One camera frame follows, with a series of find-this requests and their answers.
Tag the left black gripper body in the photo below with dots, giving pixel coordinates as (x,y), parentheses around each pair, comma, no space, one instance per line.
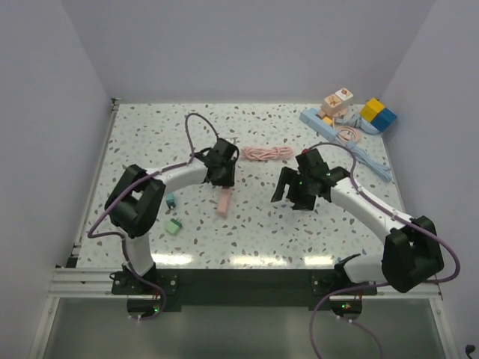
(224,164)

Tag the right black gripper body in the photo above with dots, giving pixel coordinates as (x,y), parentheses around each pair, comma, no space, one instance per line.
(300,185)

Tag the mauve plug adapter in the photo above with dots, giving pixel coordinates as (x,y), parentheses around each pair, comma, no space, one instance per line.
(321,113)

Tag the teal plug adapter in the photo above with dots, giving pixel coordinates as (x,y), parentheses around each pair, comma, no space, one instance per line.
(170,201)

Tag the green plug adapter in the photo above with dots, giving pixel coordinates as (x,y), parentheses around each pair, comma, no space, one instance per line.
(173,226)

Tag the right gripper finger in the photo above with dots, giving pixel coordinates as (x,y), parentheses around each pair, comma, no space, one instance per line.
(288,176)
(300,199)

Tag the blue power strip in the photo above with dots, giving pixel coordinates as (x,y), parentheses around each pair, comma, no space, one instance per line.
(309,117)

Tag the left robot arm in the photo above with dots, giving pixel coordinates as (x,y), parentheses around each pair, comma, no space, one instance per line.
(134,203)

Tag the yellow and blue cube socket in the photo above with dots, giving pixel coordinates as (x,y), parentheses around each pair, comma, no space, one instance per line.
(377,115)

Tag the peach cube socket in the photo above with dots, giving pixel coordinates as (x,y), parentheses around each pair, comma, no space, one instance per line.
(337,102)

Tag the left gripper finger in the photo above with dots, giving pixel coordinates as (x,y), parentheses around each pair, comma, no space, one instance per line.
(214,175)
(230,174)

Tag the aluminium frame rail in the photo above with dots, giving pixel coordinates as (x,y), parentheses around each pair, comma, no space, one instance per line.
(95,283)

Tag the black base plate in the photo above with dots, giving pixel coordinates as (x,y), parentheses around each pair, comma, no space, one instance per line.
(170,290)

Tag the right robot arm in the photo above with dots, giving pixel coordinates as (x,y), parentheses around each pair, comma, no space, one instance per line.
(411,254)

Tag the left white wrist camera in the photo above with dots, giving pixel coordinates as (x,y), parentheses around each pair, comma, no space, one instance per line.
(234,140)

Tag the pink power strip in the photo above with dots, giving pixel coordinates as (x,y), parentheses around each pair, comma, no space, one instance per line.
(223,203)

